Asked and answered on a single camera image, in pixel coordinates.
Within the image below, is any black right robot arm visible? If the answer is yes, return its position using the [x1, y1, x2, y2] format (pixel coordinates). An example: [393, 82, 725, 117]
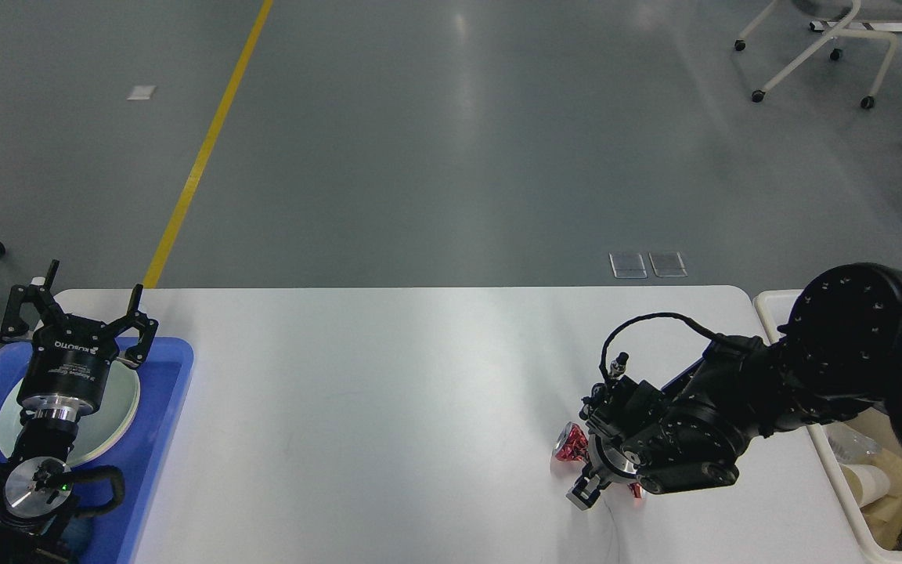
[567, 262, 902, 510]

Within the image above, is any light green plate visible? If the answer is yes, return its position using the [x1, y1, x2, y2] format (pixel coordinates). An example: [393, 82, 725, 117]
[0, 364, 141, 467]

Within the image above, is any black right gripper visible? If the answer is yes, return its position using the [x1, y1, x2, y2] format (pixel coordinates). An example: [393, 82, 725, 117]
[565, 432, 640, 511]

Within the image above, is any floor outlet cover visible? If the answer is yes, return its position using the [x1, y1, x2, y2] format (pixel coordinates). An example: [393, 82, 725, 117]
[648, 251, 688, 278]
[608, 252, 648, 280]

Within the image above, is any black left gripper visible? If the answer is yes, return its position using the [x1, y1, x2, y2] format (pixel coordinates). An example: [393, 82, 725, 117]
[0, 260, 160, 424]

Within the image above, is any white plastic bin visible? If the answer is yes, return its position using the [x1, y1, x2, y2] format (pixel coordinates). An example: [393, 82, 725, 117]
[754, 289, 902, 563]

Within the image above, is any silver foil bag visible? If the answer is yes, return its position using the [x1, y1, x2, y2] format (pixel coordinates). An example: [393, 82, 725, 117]
[822, 422, 882, 465]

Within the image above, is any white paper cup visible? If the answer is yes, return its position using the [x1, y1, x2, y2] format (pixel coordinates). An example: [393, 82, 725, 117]
[840, 464, 892, 509]

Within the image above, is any floor outlet cover right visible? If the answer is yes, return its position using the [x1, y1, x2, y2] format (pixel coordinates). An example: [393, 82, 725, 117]
[648, 251, 688, 278]

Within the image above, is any floor outlet cover left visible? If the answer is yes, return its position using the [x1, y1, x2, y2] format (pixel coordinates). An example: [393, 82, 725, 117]
[608, 252, 648, 280]

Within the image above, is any white office chair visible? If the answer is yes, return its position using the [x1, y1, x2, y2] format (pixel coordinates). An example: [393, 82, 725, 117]
[749, 1, 902, 110]

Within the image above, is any blue plastic tray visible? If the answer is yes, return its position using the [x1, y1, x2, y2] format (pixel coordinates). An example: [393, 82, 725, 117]
[0, 337, 193, 563]

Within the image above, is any red foil wrapper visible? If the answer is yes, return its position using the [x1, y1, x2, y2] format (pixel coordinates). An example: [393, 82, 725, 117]
[552, 421, 644, 502]

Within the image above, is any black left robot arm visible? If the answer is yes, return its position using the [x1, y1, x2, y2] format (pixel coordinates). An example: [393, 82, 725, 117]
[0, 260, 160, 563]

